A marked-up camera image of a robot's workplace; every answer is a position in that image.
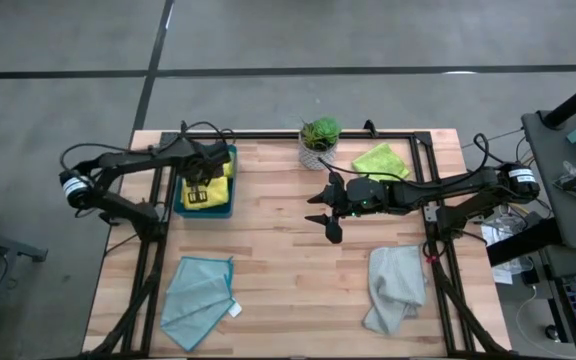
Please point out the yellow microfiber towel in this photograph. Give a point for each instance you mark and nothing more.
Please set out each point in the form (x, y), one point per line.
(229, 167)
(218, 192)

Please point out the grey side desk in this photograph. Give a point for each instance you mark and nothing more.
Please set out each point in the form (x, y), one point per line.
(548, 150)

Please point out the black slanted pole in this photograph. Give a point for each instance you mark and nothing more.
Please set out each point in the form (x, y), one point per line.
(575, 102)

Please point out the grey waffle-weave towel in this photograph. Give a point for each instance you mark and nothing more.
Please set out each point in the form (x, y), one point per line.
(395, 285)

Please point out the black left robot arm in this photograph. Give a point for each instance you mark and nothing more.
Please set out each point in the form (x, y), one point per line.
(133, 157)

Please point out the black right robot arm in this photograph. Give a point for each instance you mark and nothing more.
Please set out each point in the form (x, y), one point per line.
(443, 187)

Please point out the light blue teal-edged towel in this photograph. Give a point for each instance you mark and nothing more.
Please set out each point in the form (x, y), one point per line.
(198, 300)

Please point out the succulent in patterned pot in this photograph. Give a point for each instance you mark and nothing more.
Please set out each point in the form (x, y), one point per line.
(319, 145)

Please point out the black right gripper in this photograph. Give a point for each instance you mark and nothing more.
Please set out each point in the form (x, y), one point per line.
(365, 197)

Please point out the black aluminium table frame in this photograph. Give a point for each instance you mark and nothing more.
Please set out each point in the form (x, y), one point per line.
(293, 135)

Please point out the teal plastic bin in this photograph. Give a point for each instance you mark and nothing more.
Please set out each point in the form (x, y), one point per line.
(203, 213)

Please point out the black desk support beam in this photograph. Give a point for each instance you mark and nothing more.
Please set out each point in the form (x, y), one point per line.
(518, 245)

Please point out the white papers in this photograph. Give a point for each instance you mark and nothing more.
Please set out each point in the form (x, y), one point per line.
(503, 275)

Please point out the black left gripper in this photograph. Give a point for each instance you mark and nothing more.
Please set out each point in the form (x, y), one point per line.
(205, 162)

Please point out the lime green microfiber towel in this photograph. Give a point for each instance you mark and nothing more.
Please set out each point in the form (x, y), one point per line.
(380, 160)

